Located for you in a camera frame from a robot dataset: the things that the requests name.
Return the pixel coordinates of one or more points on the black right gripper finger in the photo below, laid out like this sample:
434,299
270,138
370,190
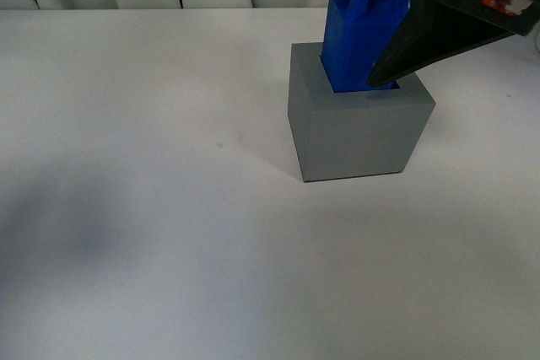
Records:
434,30

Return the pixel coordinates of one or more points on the blue plastic part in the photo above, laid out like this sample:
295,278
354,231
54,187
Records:
356,34

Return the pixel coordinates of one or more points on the gray cube base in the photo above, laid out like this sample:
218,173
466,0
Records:
355,134

